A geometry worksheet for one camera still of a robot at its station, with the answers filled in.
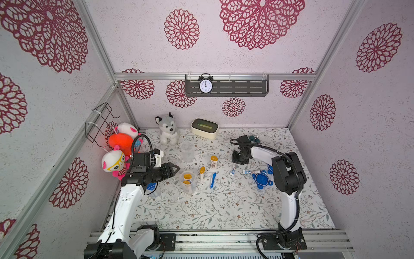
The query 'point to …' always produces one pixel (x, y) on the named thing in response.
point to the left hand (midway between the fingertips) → (175, 171)
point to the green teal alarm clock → (253, 139)
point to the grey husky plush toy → (169, 133)
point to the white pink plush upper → (128, 128)
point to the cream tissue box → (204, 128)
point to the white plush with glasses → (115, 161)
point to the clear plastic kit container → (154, 190)
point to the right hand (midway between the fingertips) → (233, 158)
